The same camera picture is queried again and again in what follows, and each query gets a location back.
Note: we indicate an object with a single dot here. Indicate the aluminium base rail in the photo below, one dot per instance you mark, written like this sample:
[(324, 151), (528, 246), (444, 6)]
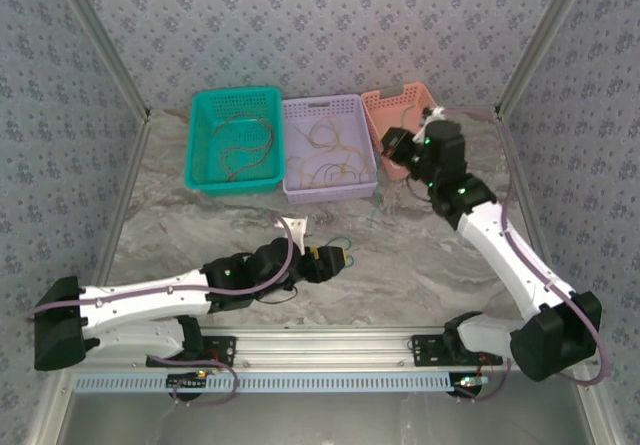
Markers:
[(325, 347)]

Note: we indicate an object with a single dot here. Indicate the salmon pink plastic basket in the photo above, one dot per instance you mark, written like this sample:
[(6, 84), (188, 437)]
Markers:
[(390, 115)]

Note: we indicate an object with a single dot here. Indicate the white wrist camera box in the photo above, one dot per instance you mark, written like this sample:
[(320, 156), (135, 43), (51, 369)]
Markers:
[(298, 227), (434, 112)]

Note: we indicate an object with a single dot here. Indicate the small circuit board with LED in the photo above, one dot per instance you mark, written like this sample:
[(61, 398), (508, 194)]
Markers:
[(470, 381), (187, 380)]

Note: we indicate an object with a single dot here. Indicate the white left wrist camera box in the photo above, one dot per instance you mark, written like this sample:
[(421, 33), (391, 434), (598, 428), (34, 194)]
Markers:
[(298, 227)]

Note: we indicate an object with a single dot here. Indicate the lilac perforated plastic basket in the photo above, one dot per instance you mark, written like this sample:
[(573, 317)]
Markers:
[(295, 110)]

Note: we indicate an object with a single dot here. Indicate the aluminium frame post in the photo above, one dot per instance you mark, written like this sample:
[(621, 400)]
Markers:
[(106, 40), (540, 40)]

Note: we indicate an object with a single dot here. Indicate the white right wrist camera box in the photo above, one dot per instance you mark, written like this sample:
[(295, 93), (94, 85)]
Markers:
[(434, 112)]

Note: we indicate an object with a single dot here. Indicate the teal perforated plastic basket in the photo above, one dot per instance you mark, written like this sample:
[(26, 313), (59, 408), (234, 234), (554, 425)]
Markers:
[(210, 155)]

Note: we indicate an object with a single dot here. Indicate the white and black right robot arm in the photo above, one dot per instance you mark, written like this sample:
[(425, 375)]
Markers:
[(500, 245)]

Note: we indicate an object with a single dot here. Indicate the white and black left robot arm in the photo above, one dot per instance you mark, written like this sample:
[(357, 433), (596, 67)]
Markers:
[(145, 295)]

